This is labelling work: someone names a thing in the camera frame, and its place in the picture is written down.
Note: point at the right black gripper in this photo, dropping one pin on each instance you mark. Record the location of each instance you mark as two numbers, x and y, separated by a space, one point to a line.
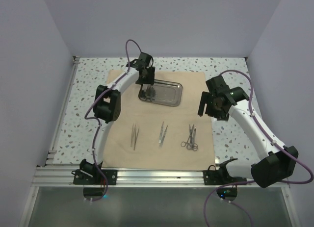
221 115

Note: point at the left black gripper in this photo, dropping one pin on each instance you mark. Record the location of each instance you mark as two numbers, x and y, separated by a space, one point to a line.
150 80

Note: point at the steel instrument tray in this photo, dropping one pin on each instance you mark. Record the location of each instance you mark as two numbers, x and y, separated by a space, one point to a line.
167 93

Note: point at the steel needle holder clamp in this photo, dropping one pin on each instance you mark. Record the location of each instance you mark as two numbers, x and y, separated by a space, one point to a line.
186 143

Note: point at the steel surgical scissors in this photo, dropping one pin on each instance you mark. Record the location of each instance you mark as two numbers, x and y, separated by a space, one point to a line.
191 144

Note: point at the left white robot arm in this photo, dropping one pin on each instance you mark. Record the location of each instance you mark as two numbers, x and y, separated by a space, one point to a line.
106 107

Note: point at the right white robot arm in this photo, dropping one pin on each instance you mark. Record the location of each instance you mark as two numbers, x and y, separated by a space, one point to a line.
276 160

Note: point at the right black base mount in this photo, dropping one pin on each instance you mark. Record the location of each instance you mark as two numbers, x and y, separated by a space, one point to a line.
219 177

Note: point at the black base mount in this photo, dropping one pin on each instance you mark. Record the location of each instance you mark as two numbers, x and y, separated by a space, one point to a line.
83 178
219 177

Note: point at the left aluminium side rail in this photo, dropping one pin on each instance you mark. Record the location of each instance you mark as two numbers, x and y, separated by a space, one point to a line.
52 149

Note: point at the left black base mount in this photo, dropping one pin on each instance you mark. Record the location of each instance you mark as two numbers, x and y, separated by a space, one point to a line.
83 178

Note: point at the aluminium front rail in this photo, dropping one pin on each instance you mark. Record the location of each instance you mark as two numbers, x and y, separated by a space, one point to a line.
61 176

